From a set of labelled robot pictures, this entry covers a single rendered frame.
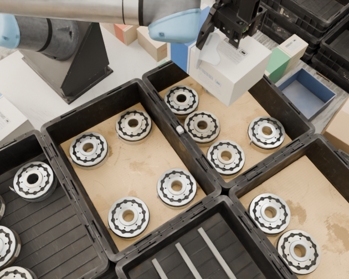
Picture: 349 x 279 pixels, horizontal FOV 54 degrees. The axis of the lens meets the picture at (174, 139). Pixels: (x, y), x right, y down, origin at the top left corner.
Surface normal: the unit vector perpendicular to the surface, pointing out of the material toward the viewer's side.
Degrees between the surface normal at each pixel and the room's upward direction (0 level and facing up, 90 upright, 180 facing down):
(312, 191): 0
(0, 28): 50
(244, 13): 90
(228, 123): 0
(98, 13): 84
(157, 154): 0
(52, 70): 44
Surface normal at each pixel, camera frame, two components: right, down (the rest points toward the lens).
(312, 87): -0.76, 0.58
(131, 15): -0.04, 0.84
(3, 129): 0.00, -0.45
